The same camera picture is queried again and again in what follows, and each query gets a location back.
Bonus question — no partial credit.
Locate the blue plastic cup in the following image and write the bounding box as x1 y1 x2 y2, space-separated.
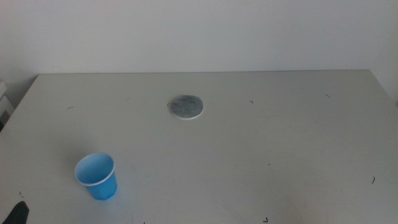
73 152 118 201

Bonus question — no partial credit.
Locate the round grey cup mat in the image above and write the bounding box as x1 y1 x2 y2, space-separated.
167 94 205 121

